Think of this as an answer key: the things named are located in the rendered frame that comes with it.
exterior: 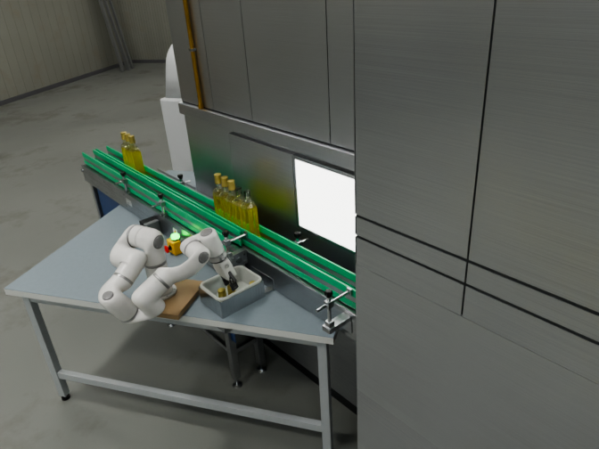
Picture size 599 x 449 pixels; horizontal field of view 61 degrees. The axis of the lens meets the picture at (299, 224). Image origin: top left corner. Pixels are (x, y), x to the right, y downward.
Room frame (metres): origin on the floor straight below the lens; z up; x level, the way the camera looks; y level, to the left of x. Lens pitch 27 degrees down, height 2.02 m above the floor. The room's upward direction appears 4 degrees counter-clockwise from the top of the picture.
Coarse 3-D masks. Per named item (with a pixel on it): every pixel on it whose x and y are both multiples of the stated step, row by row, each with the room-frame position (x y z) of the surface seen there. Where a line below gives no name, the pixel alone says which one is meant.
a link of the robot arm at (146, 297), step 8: (152, 280) 1.61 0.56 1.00; (144, 288) 1.58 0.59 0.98; (152, 288) 1.58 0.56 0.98; (160, 288) 1.59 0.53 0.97; (136, 296) 1.56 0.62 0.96; (144, 296) 1.56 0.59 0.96; (152, 296) 1.57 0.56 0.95; (160, 296) 1.60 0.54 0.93; (136, 304) 1.55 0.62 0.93; (144, 304) 1.55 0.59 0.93; (152, 304) 1.57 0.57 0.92; (160, 304) 1.60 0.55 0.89; (136, 312) 1.62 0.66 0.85; (144, 312) 1.57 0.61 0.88; (152, 312) 1.57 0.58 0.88; (160, 312) 1.59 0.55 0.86; (128, 320) 1.59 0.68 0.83; (136, 320) 1.60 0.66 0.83; (144, 320) 1.59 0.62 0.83
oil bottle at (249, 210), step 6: (246, 204) 2.03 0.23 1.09; (252, 204) 2.04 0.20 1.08; (246, 210) 2.02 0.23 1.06; (252, 210) 2.04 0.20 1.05; (246, 216) 2.03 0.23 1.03; (252, 216) 2.03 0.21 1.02; (246, 222) 2.03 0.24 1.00; (252, 222) 2.03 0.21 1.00; (246, 228) 2.04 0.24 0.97; (252, 228) 2.03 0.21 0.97; (258, 228) 2.05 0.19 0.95; (258, 234) 2.05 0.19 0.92
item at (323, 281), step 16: (144, 176) 2.80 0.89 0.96; (176, 192) 2.51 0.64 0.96; (256, 240) 1.96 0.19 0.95; (272, 256) 1.87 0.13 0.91; (288, 256) 1.78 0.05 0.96; (304, 272) 1.72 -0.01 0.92; (320, 272) 1.64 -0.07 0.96; (320, 288) 1.64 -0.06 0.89; (336, 288) 1.57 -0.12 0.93; (352, 288) 1.52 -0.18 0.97; (352, 304) 1.51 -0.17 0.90
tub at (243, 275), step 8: (240, 272) 1.92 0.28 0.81; (248, 272) 1.88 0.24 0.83; (208, 280) 1.83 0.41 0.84; (216, 280) 1.84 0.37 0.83; (240, 280) 1.91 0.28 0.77; (248, 280) 1.88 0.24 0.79; (256, 280) 1.83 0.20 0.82; (208, 288) 1.81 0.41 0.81; (216, 288) 1.84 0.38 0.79; (240, 288) 1.85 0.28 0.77; (248, 288) 1.75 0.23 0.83; (216, 296) 1.70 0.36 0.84; (232, 296) 1.70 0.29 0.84
